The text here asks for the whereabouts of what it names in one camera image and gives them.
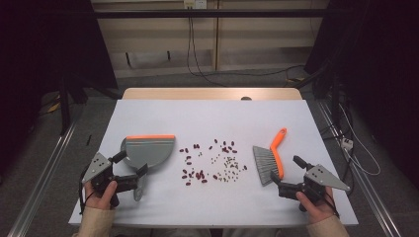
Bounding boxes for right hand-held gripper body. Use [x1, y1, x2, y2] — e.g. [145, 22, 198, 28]
[278, 163, 351, 211]

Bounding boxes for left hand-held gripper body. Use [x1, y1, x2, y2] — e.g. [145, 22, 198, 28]
[81, 151, 141, 209]

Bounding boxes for grey dustpan with orange edge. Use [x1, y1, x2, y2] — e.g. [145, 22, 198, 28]
[120, 133, 176, 202]

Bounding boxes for orange brush with grey bristles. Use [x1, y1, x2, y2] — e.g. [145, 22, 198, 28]
[252, 127, 288, 187]

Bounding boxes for group of small green beans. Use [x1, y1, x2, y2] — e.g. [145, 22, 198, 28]
[197, 151, 248, 183]

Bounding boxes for group of red kidney beans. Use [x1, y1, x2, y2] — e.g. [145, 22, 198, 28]
[179, 138, 248, 187]

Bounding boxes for person's right hand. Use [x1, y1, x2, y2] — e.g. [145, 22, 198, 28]
[295, 187, 337, 225]

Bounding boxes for person's left hand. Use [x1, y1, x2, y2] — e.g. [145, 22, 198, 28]
[83, 180, 119, 211]

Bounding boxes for white power adapter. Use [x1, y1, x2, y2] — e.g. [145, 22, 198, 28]
[340, 137, 354, 152]

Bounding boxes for black metal stand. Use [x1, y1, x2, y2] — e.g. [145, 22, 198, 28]
[58, 73, 123, 136]

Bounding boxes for white table mat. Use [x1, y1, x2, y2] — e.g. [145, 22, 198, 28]
[68, 99, 360, 228]

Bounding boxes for wooden table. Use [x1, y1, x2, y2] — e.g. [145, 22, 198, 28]
[122, 87, 303, 102]

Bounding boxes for dark curtain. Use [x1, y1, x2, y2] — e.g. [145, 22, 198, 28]
[0, 0, 118, 179]
[304, 0, 419, 189]

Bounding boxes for black horizontal metal bar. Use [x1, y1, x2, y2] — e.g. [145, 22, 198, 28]
[92, 9, 330, 19]

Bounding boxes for left hand-held gripper black cable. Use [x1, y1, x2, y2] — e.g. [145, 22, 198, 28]
[78, 164, 97, 215]

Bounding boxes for white cable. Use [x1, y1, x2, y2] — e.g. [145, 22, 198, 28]
[339, 103, 381, 177]

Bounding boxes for aluminium floor rail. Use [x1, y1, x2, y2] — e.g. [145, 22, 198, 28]
[314, 100, 403, 237]
[6, 115, 83, 237]

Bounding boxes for bundle of black cables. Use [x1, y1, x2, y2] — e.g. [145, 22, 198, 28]
[320, 75, 355, 196]

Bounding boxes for black floor cable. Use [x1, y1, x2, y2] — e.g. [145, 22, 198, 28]
[189, 63, 305, 78]

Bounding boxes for black hanging cable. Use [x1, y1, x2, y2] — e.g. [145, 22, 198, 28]
[186, 8, 228, 88]

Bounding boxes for white wall socket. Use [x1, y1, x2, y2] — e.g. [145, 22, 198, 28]
[183, 0, 208, 10]

